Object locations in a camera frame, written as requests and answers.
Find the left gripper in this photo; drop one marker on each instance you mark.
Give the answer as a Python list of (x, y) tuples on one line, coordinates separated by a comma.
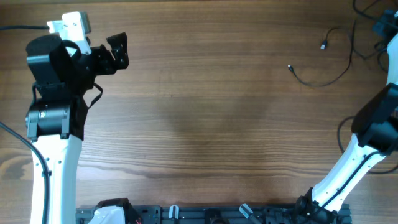
[(107, 66)]

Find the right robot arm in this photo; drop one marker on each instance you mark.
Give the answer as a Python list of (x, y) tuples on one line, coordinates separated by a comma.
[(374, 137)]

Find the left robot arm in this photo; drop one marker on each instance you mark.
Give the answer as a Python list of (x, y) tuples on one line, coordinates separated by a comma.
[(56, 117)]

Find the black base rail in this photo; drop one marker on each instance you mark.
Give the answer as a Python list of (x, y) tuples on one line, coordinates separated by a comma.
[(267, 214)]

